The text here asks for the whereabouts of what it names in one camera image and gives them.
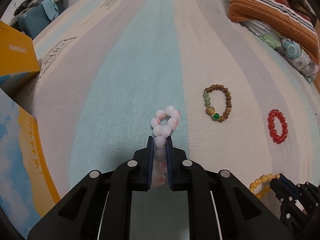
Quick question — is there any teal cloth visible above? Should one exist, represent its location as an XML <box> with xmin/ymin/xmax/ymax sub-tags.
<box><xmin>40</xmin><ymin>0</ymin><xmax>59</xmax><ymax>22</ymax></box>

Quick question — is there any red bead bracelet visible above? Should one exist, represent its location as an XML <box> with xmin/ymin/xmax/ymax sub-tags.
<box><xmin>267</xmin><ymin>108</ymin><xmax>289</xmax><ymax>145</ymax></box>

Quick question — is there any yellow bead bracelet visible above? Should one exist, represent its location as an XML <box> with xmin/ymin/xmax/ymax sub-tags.
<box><xmin>248</xmin><ymin>172</ymin><xmax>281</xmax><ymax>200</ymax></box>

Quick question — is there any teal hard suitcase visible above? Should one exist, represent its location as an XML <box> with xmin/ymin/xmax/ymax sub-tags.
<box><xmin>10</xmin><ymin>0</ymin><xmax>69</xmax><ymax>40</ymax></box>

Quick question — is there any white pink bead bracelet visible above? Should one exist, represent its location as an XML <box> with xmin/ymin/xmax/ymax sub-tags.
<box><xmin>150</xmin><ymin>105</ymin><xmax>182</xmax><ymax>188</ymax></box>

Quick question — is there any striped bed sheet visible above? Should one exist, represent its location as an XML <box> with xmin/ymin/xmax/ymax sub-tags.
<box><xmin>16</xmin><ymin>0</ymin><xmax>319</xmax><ymax>196</ymax></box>

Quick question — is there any striped orange blanket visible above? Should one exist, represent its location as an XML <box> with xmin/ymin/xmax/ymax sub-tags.
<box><xmin>229</xmin><ymin>0</ymin><xmax>319</xmax><ymax>63</ymax></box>

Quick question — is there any floral quilt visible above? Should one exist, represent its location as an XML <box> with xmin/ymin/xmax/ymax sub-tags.
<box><xmin>241</xmin><ymin>20</ymin><xmax>319</xmax><ymax>83</ymax></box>

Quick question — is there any white cardboard box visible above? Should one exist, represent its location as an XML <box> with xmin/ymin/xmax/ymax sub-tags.
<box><xmin>1</xmin><ymin>22</ymin><xmax>60</xmax><ymax>238</ymax></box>

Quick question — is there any dark clothes pile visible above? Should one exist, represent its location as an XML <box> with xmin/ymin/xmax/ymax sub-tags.
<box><xmin>14</xmin><ymin>0</ymin><xmax>43</xmax><ymax>17</ymax></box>

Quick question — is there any brown wooden bead bracelet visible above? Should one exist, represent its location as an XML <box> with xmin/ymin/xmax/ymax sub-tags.
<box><xmin>203</xmin><ymin>84</ymin><xmax>232</xmax><ymax>124</ymax></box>

